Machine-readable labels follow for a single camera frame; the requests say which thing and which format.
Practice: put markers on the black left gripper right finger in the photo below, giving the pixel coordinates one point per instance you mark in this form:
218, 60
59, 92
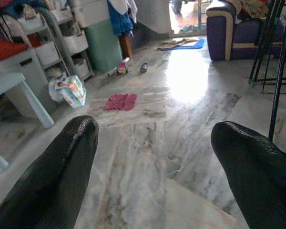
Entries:
259, 181

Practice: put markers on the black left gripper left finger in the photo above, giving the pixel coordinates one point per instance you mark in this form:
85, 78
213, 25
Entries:
50, 186

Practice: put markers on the printed plastic bag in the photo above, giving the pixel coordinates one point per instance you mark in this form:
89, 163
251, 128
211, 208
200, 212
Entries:
71, 91

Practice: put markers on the crumpled pink cloth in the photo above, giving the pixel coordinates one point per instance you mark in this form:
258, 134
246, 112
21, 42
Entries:
121, 102

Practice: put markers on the white plastic table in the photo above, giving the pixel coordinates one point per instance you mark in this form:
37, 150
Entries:
7, 83

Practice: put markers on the black clothes drying rack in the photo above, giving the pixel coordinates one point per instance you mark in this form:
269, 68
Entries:
280, 71

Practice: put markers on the white storage box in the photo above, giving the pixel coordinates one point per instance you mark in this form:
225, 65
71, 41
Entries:
31, 71

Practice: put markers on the toy car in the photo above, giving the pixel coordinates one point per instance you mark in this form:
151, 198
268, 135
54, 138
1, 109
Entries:
122, 68

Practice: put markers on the red cushion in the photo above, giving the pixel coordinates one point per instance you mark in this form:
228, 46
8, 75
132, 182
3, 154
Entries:
4, 48

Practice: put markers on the white drawer shelf unit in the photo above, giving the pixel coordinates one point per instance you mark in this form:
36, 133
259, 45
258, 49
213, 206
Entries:
75, 41

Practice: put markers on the green cabinet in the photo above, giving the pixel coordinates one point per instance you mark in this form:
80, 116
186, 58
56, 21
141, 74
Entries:
102, 45

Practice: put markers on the blue floor mat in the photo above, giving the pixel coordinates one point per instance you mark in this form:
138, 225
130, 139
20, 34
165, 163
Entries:
195, 44

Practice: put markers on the purple sofa cream trim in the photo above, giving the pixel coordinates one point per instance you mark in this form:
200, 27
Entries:
218, 35

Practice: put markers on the beige floor cloth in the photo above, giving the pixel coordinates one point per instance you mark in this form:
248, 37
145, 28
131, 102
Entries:
174, 42

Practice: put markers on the beige clothes pile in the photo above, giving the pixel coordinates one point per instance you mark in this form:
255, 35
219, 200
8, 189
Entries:
252, 8

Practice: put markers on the blue towel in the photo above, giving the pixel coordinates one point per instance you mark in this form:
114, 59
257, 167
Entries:
119, 21

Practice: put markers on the white lidded container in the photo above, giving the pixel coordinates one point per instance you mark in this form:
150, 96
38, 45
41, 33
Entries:
90, 12

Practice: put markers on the brown wooden post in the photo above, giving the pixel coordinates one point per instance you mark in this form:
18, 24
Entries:
126, 46

